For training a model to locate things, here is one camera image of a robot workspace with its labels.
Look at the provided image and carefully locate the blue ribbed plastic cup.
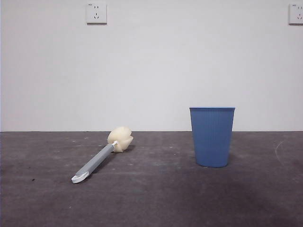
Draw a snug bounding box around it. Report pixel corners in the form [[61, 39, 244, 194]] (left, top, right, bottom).
[[189, 106, 236, 168]]

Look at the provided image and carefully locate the grey-handled sponge cup brush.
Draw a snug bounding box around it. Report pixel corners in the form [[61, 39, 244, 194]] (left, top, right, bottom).
[[71, 126, 132, 184]]

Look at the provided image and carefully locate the white wall power socket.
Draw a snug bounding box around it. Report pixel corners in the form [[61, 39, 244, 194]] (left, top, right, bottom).
[[288, 3, 303, 26], [86, 3, 107, 25]]

